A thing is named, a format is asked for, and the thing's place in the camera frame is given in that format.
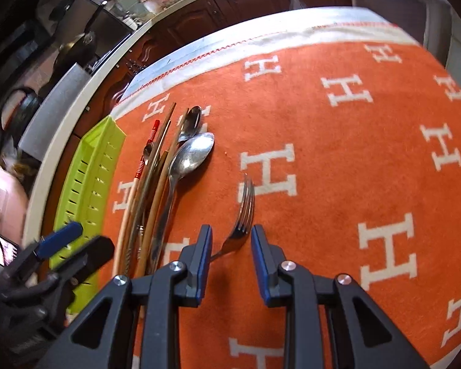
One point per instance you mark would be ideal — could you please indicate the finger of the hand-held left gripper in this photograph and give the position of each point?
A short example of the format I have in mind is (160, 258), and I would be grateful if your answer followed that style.
(59, 238)
(86, 251)

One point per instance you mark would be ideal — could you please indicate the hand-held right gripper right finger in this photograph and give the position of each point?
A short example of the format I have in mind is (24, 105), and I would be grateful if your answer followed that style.
(259, 261)

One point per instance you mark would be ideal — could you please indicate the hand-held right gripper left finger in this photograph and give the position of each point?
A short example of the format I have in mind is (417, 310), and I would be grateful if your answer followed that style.
(205, 255)

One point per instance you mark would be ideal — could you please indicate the metal fork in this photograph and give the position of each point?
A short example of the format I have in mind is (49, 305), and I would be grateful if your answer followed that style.
(242, 219)

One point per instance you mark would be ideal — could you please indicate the green plastic utensil tray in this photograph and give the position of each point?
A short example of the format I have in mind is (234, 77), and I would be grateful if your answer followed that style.
(88, 184)

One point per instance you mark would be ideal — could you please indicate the light chopstick red striped end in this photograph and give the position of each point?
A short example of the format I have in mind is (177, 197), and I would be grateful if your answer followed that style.
(139, 167)

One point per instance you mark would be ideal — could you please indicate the large metal spoon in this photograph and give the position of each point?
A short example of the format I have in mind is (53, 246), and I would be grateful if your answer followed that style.
(192, 153)

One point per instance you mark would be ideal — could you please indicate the small metal teaspoon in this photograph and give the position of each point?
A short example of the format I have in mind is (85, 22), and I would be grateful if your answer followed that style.
(148, 152)

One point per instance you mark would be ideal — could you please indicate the black smartphone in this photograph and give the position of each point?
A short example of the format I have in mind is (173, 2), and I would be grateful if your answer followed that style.
(0, 248)

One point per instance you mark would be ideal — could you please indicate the pink rice cooker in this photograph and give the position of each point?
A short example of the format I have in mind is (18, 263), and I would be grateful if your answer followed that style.
(4, 196)

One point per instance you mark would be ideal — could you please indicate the clear bag of food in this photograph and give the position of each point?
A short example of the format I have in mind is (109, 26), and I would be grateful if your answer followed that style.
(17, 165)

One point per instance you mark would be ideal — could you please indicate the white kitchen countertop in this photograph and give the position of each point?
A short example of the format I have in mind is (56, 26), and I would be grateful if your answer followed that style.
(57, 153)

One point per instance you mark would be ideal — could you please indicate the orange printed blanket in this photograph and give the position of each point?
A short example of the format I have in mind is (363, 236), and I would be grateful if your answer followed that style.
(330, 161)

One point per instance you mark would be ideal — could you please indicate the stainless steel splash guard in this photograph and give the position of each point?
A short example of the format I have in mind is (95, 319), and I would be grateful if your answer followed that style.
(50, 111)

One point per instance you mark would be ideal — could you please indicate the black electric cooker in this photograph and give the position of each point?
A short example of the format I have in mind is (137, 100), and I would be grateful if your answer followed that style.
(19, 109)

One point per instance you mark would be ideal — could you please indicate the brown wooden kitchen cabinets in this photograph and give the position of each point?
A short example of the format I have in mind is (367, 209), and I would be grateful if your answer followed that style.
(230, 0)

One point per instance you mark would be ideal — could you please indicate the hanging clear plastic bag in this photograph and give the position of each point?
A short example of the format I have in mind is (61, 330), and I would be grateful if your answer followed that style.
(296, 0)

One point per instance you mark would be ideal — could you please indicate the silver sterilizer cabinet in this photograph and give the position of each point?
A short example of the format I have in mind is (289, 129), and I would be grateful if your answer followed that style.
(388, 4)

